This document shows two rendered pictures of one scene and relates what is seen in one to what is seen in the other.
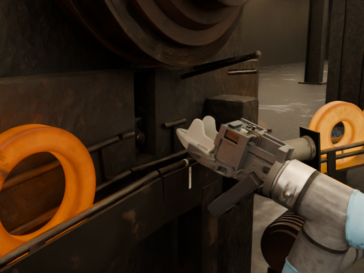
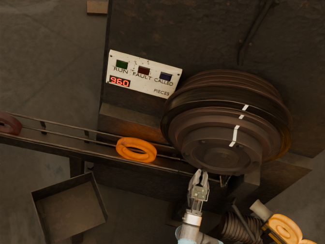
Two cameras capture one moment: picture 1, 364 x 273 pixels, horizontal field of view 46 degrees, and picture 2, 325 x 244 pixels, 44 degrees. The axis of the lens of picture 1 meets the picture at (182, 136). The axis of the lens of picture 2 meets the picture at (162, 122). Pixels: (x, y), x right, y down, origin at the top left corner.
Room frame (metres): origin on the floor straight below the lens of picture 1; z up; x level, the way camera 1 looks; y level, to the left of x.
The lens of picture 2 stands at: (0.05, -0.39, 2.35)
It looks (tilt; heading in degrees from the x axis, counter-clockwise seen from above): 60 degrees down; 46
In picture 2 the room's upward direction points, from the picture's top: 21 degrees clockwise
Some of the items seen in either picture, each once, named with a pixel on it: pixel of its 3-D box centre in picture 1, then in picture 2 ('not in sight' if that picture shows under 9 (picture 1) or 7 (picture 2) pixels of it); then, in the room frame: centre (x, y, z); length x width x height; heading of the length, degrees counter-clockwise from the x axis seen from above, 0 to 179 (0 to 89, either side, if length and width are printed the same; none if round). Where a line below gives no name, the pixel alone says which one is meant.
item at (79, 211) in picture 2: not in sight; (70, 224); (0.18, 0.07, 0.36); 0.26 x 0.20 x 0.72; 179
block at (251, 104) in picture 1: (229, 148); (243, 182); (0.95, -0.11, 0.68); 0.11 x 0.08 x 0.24; 54
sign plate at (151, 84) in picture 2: not in sight; (142, 76); (0.54, 0.30, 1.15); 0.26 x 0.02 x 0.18; 144
